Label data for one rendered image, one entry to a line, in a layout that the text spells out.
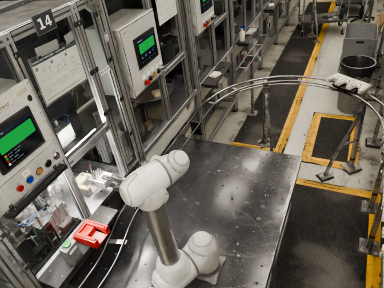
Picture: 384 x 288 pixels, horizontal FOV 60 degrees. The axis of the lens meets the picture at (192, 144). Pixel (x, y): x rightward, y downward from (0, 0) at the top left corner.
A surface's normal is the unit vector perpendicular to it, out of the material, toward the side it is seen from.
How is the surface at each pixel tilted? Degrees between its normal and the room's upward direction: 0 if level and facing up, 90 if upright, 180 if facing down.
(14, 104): 90
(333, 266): 0
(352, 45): 91
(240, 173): 0
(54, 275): 0
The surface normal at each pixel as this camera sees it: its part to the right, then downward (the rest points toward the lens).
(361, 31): -0.38, 0.58
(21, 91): 0.91, 0.17
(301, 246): -0.12, -0.79
